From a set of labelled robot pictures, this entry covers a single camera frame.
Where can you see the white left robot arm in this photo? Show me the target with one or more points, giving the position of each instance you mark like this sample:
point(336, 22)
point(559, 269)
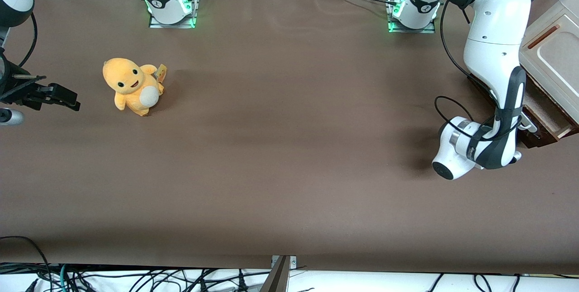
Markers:
point(493, 34)

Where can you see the yellow plush toy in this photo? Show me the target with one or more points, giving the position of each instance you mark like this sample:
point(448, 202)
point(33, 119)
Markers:
point(131, 79)

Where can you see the yellow plush toy tag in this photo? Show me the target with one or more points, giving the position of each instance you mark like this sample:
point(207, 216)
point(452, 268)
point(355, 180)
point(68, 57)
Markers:
point(161, 72)

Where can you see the brown table cover sheet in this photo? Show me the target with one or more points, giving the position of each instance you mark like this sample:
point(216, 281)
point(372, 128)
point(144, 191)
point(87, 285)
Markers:
point(289, 147)

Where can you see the dark metal bar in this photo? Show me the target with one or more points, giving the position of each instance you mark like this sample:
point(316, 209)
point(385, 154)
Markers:
point(277, 280)

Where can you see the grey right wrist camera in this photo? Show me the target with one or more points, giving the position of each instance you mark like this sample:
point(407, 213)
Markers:
point(10, 117)

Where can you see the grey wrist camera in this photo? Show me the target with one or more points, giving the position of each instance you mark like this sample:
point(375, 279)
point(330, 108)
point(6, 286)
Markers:
point(516, 157)
point(10, 117)

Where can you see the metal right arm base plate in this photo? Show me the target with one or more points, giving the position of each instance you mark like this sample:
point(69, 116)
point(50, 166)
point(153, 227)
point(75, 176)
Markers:
point(156, 24)

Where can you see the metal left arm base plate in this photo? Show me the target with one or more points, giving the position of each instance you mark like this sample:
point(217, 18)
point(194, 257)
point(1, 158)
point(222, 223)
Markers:
point(425, 30)

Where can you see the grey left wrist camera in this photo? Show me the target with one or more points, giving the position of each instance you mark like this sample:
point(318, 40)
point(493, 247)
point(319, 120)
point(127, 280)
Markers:
point(516, 157)

